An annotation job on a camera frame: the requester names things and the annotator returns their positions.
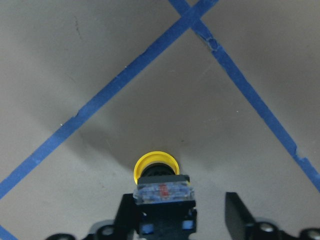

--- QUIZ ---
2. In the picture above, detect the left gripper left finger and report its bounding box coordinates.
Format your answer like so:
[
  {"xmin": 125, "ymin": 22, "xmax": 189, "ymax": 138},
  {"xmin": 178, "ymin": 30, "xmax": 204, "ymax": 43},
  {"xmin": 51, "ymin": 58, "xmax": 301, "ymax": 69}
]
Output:
[{"xmin": 113, "ymin": 193, "xmax": 140, "ymax": 237}]

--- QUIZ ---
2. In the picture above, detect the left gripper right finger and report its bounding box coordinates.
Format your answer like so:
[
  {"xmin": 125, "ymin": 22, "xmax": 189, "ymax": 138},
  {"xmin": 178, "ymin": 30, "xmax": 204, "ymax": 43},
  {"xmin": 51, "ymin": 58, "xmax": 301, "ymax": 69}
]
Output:
[{"xmin": 224, "ymin": 192, "xmax": 256, "ymax": 240}]

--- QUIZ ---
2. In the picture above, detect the yellow push button switch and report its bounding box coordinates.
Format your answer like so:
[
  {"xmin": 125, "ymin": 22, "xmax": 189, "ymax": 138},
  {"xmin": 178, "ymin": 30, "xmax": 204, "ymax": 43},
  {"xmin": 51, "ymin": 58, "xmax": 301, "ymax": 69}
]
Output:
[{"xmin": 133, "ymin": 150, "xmax": 197, "ymax": 240}]

